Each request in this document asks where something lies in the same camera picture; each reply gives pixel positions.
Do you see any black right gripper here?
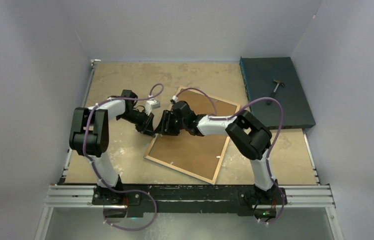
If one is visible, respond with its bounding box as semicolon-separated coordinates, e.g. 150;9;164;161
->
155;109;187;136

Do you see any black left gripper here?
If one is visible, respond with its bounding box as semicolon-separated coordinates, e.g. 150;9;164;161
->
117;109;156;138

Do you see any brown backing board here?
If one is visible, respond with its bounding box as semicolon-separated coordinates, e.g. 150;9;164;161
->
148;90;238;181

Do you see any blue wooden picture frame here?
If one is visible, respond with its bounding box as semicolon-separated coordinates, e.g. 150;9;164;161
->
143;86;241;186

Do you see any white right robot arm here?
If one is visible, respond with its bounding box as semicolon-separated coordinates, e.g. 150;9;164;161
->
155;100;277;204

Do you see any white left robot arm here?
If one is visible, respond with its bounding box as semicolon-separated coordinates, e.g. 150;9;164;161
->
69;89;177;205

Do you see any dark grey flat box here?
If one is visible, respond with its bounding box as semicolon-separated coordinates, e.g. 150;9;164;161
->
239;57;316;129

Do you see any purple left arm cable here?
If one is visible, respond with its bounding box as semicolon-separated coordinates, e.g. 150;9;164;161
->
82;83;165;232

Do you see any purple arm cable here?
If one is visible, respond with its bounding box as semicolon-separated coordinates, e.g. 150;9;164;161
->
82;83;165;232
171;87;287;226

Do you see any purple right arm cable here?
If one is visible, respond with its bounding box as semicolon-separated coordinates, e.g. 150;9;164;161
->
171;87;287;226

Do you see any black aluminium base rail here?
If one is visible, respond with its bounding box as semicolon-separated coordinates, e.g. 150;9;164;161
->
45;183;335;218

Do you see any claw hammer with grey handle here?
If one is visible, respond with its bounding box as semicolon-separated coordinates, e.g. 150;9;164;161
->
269;79;285;99

